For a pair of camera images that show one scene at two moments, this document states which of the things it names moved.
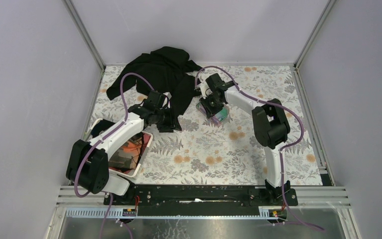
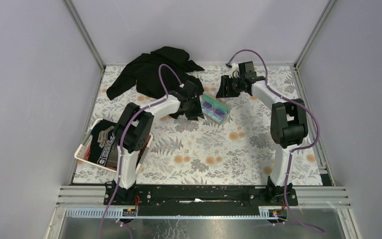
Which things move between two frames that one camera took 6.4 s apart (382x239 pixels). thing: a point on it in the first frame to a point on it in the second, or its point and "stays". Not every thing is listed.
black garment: [167, 70] stays
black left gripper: [172, 122] to [197, 111]
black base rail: [202, 200] stays
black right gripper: [209, 111] to [222, 92]
